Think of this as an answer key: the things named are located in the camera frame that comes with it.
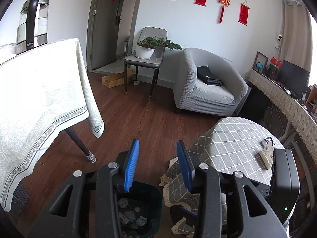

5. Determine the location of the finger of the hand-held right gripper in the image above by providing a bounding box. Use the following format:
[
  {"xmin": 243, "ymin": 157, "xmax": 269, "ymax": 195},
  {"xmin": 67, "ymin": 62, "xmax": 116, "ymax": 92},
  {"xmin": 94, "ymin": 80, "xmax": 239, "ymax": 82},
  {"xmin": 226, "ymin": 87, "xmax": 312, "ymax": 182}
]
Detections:
[{"xmin": 180, "ymin": 204, "xmax": 199, "ymax": 226}]

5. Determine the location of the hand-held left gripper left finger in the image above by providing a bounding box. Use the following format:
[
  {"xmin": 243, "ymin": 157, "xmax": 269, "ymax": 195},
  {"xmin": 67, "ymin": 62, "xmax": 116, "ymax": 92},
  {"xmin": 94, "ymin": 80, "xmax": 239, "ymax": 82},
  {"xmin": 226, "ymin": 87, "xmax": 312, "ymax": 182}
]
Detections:
[{"xmin": 27, "ymin": 139, "xmax": 140, "ymax": 238}]

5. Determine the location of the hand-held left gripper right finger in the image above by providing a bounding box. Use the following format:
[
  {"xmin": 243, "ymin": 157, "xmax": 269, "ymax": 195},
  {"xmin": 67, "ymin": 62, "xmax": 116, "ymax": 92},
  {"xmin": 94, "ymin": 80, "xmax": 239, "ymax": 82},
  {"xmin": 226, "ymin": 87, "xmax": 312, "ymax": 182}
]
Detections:
[{"xmin": 177, "ymin": 140, "xmax": 289, "ymax": 238}]

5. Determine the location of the black trash bin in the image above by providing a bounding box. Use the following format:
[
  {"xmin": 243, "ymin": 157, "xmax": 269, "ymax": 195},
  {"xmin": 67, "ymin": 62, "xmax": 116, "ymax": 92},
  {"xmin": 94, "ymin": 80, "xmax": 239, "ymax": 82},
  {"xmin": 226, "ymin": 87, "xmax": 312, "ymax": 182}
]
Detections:
[{"xmin": 113, "ymin": 180, "xmax": 164, "ymax": 238}]

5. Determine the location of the grey checked tablecloth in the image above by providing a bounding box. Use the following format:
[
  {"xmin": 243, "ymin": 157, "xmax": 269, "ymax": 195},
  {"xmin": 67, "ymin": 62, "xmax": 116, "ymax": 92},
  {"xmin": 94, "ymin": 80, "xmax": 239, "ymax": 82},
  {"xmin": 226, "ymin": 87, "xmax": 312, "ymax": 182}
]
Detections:
[{"xmin": 158, "ymin": 116, "xmax": 298, "ymax": 238}]

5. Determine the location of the dark table leg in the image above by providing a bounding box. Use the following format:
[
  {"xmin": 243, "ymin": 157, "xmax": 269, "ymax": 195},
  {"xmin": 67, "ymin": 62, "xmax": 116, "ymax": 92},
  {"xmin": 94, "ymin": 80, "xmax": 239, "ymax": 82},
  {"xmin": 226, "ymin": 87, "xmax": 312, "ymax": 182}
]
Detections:
[{"xmin": 65, "ymin": 126, "xmax": 97, "ymax": 163}]

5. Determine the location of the grey armchair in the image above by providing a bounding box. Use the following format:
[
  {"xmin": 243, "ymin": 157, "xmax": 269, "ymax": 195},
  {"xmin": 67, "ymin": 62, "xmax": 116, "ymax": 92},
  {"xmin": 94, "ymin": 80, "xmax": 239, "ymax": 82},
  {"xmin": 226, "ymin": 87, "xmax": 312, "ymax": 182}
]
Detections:
[{"xmin": 173, "ymin": 48, "xmax": 249, "ymax": 116}]

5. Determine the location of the beige fringed tablecloth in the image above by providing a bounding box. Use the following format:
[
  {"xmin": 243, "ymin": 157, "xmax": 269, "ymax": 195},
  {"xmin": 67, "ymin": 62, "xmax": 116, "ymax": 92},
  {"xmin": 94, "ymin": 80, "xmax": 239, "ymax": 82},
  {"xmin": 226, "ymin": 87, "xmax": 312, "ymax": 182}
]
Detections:
[{"xmin": 245, "ymin": 69, "xmax": 317, "ymax": 163}]

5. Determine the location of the wooden bookshelf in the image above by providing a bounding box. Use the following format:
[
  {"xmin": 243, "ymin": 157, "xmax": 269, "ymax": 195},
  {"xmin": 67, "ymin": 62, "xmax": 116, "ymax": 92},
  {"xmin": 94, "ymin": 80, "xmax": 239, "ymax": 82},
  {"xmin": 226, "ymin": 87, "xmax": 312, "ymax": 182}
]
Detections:
[{"xmin": 306, "ymin": 83, "xmax": 317, "ymax": 122}]

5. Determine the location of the black computer tower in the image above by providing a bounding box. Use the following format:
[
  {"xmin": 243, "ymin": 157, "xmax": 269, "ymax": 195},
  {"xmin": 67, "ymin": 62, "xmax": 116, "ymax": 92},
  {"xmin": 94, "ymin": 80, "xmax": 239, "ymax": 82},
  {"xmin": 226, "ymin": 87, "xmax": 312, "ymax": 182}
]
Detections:
[{"xmin": 239, "ymin": 82, "xmax": 270, "ymax": 122}]

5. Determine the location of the cardboard box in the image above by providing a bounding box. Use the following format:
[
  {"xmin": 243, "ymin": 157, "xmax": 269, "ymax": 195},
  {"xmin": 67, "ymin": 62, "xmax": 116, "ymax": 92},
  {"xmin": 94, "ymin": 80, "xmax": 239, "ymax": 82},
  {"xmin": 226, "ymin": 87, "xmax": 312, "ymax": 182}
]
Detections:
[{"xmin": 102, "ymin": 67, "xmax": 133, "ymax": 89}]

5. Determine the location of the black handbag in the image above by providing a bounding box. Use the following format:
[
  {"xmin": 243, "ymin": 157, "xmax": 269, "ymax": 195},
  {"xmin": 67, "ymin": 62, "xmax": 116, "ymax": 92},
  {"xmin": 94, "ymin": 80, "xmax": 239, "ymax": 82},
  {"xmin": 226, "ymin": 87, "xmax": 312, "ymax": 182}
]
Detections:
[{"xmin": 197, "ymin": 66, "xmax": 223, "ymax": 87}]

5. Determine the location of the black monitor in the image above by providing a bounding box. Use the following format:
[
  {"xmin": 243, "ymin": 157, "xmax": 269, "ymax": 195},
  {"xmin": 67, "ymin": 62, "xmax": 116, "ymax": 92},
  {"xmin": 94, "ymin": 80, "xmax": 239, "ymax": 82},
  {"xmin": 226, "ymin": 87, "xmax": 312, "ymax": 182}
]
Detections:
[{"xmin": 277, "ymin": 59, "xmax": 310, "ymax": 99}]

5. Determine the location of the dark wooden box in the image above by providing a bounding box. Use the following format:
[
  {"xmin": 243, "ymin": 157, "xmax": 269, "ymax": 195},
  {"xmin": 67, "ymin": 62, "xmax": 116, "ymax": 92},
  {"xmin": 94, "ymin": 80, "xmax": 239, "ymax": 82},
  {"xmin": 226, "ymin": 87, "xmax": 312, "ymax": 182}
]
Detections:
[{"xmin": 269, "ymin": 64, "xmax": 280, "ymax": 80}]

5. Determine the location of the grey dining chair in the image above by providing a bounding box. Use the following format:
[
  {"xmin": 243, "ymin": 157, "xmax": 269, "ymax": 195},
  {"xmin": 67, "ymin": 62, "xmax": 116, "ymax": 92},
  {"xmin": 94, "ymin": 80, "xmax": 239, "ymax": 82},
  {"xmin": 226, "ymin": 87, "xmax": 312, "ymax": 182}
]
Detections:
[{"xmin": 123, "ymin": 27, "xmax": 168, "ymax": 101}]

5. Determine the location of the white patterned tablecloth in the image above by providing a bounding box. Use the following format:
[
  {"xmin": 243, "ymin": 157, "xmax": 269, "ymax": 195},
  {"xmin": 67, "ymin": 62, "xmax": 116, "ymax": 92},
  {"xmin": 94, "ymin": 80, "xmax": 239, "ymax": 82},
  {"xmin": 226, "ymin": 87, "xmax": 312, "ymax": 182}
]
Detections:
[{"xmin": 0, "ymin": 38, "xmax": 106, "ymax": 212}]

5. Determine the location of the potted plant in white pot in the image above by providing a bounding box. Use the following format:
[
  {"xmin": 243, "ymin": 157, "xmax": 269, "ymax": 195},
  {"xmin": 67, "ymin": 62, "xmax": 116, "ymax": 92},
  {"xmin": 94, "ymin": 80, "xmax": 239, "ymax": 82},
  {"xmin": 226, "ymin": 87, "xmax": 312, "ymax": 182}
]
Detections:
[{"xmin": 135, "ymin": 37, "xmax": 184, "ymax": 60}]

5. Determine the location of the grey door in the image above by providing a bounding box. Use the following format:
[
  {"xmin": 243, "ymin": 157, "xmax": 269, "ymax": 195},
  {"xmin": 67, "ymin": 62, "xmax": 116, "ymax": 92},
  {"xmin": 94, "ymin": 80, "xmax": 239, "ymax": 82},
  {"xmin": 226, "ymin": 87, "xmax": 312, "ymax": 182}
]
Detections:
[{"xmin": 87, "ymin": 0, "xmax": 145, "ymax": 70}]

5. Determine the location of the beige curtain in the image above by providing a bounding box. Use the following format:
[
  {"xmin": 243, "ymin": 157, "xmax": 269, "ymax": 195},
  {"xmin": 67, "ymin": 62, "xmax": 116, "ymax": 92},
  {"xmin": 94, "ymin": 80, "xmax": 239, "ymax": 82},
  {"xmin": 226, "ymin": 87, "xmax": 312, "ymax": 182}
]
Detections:
[{"xmin": 280, "ymin": 0, "xmax": 312, "ymax": 72}]

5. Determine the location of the glass kettle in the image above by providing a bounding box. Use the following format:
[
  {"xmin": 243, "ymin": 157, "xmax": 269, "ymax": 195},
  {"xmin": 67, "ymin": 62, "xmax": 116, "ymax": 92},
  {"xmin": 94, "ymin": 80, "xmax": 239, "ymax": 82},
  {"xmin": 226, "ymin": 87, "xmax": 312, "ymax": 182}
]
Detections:
[{"xmin": 15, "ymin": 0, "xmax": 50, "ymax": 56}]

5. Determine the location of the white desk frame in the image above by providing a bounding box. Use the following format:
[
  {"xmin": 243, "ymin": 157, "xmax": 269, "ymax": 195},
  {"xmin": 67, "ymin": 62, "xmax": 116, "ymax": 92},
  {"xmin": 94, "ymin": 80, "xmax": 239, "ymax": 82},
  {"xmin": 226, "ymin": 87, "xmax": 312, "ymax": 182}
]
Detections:
[{"xmin": 281, "ymin": 119, "xmax": 301, "ymax": 152}]

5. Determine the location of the wooden picture frame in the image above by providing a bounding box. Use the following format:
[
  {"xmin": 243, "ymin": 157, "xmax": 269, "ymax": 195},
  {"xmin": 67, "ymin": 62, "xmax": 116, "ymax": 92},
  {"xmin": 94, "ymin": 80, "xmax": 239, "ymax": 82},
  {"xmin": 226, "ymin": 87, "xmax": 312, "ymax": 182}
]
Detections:
[{"xmin": 252, "ymin": 52, "xmax": 269, "ymax": 75}]

